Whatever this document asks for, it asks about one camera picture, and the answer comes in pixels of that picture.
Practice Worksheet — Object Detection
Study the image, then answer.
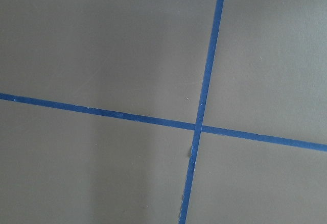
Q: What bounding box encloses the blue tape strip long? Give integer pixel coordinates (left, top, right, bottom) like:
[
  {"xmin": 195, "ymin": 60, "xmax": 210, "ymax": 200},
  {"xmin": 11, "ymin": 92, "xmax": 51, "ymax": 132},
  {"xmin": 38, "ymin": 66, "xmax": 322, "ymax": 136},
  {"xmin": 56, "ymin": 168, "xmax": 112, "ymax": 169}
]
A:
[{"xmin": 1, "ymin": 93, "xmax": 326, "ymax": 152}]

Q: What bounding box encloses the blue tape strip crossing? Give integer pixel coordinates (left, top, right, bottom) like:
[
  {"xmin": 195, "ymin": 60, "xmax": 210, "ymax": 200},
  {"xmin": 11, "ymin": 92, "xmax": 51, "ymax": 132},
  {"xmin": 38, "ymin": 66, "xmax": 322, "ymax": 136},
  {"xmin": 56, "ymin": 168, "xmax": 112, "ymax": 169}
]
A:
[{"xmin": 178, "ymin": 0, "xmax": 224, "ymax": 224}]

